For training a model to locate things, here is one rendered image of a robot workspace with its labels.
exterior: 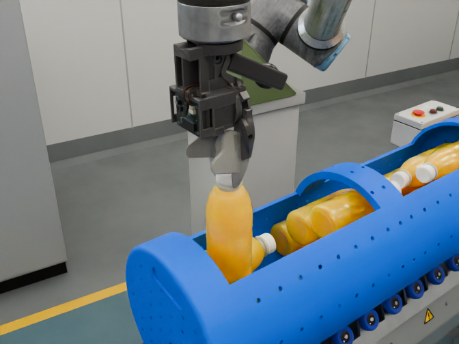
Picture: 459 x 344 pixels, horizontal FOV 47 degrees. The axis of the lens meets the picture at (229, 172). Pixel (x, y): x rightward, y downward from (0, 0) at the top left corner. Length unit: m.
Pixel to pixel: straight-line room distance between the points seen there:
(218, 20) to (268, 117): 1.16
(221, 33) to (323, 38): 1.07
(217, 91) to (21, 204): 1.91
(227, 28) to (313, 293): 0.43
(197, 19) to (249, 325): 0.43
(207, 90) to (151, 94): 3.26
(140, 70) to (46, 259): 1.68
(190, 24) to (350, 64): 4.33
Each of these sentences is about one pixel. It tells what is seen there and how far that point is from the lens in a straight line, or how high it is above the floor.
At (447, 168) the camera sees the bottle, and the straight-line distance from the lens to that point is 1.23.
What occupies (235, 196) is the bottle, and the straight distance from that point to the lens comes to 0.76.
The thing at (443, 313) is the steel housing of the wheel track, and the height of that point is 0.86.
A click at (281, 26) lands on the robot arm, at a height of 1.32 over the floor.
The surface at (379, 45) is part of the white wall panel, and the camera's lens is 5.13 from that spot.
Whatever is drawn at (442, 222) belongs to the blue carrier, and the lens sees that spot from 1.08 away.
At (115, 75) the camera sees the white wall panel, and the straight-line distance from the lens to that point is 3.78.
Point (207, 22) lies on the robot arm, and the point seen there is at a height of 1.57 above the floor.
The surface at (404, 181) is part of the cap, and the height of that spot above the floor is 1.13.
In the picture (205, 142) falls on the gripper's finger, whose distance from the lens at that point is 0.75.
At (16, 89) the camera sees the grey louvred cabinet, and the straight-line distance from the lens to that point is 2.30.
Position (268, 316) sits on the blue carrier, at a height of 1.16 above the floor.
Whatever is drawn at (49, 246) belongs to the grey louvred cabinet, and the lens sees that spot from 2.65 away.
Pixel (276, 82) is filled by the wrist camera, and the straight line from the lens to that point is 0.74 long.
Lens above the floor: 1.71
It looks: 29 degrees down
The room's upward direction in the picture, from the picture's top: straight up
